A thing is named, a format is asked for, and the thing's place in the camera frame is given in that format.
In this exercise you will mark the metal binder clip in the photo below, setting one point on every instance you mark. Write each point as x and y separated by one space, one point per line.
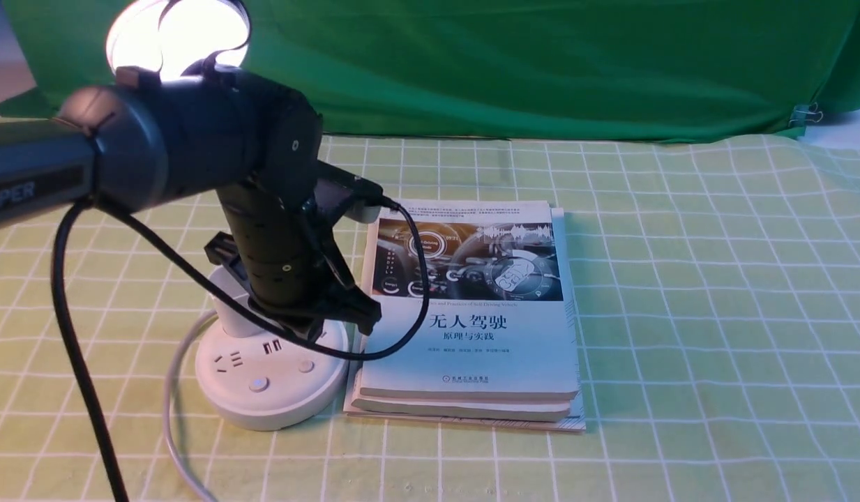
805 115

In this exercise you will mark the green backdrop cloth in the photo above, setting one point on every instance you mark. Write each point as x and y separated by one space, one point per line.
669 71

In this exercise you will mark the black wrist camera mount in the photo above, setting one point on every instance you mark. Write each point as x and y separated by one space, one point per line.
341 194

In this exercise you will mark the top white textbook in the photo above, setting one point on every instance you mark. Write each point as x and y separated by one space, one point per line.
485 348

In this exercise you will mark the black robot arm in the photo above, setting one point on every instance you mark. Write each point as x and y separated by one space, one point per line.
140 143

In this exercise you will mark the green checkered tablecloth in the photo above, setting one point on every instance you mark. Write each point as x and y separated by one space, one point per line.
718 300

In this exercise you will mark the bottom thin book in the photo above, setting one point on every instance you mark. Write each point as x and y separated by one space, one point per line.
573 423

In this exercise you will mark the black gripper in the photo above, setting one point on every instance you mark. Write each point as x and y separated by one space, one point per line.
290 264

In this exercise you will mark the white desk lamp with socket base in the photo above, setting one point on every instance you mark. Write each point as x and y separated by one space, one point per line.
251 378

